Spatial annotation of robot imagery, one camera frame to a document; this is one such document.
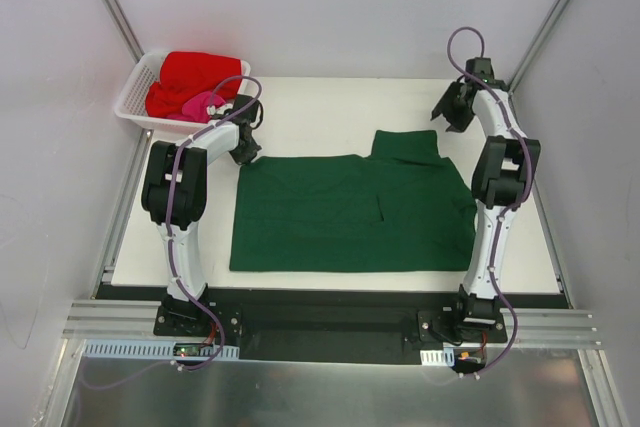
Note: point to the right aluminium frame post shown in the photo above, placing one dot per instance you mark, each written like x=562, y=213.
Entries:
x=539, y=40

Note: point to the pink t shirt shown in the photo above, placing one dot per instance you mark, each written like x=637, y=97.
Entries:
x=199, y=108

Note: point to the red t shirt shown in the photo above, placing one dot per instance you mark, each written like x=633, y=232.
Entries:
x=183, y=75

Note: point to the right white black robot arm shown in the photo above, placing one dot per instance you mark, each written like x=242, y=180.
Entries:
x=501, y=183

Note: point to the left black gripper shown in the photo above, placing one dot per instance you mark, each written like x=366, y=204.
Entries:
x=247, y=148

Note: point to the left white cable duct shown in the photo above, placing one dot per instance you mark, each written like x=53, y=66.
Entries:
x=157, y=350

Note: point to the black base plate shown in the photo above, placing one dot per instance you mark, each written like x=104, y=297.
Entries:
x=350, y=327

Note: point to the aluminium front rail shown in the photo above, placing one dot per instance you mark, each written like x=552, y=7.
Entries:
x=537, y=328

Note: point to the white cable duct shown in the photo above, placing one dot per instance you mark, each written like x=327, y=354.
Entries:
x=438, y=358
x=157, y=350

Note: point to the white plastic basket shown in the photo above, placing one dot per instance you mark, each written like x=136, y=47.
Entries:
x=131, y=102

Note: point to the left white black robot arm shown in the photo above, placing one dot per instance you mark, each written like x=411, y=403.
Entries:
x=174, y=194

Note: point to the green t shirt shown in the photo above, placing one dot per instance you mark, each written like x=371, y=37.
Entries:
x=402, y=208

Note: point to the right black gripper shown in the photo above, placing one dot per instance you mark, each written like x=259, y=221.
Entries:
x=455, y=108

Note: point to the right white cable duct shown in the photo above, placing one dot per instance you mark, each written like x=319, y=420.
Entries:
x=438, y=358

